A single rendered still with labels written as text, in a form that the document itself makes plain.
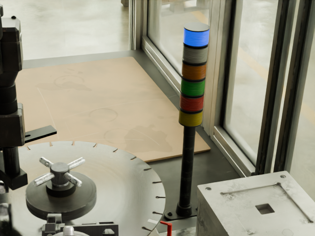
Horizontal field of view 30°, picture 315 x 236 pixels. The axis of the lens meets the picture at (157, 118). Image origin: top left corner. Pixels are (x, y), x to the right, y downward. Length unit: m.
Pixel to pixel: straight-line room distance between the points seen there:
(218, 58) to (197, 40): 0.38
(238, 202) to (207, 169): 0.36
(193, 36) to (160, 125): 0.55
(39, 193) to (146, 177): 0.18
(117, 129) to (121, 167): 0.51
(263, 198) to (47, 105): 0.78
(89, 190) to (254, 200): 0.29
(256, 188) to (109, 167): 0.27
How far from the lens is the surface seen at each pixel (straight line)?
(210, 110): 1.48
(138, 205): 0.92
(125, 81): 1.76
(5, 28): 0.76
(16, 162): 0.86
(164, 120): 1.56
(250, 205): 1.03
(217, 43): 1.40
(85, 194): 0.93
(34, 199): 0.93
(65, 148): 1.07
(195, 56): 1.03
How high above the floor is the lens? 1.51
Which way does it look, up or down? 29 degrees down
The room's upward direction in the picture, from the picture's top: 2 degrees clockwise
